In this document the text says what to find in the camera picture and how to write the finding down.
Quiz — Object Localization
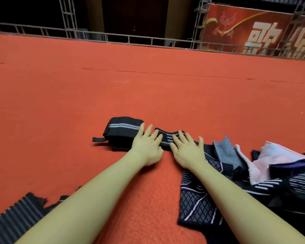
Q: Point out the dark brown door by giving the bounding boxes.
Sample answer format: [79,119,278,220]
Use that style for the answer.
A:
[103,0,168,41]

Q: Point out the pile of black striped bands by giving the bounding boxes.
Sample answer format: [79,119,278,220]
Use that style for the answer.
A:
[0,186,82,244]

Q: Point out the person's right hand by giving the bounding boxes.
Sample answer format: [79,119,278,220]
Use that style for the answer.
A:
[169,130,206,171]

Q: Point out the grey metal truss tower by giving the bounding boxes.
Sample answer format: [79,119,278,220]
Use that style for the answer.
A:
[282,0,305,58]
[58,0,79,40]
[190,0,212,50]

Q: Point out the person's left forearm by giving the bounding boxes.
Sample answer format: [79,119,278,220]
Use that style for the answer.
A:
[15,152,148,244]

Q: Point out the heap of dark patterned socks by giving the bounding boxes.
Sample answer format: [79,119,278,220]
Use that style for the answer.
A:
[178,137,305,244]

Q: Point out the person's left hand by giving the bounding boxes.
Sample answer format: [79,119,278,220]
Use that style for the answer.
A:
[128,123,164,167]

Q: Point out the red banner with white print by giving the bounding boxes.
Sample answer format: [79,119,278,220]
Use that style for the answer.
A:
[201,3,305,59]

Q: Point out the person's right forearm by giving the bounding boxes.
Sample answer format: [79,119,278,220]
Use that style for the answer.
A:
[193,162,305,244]

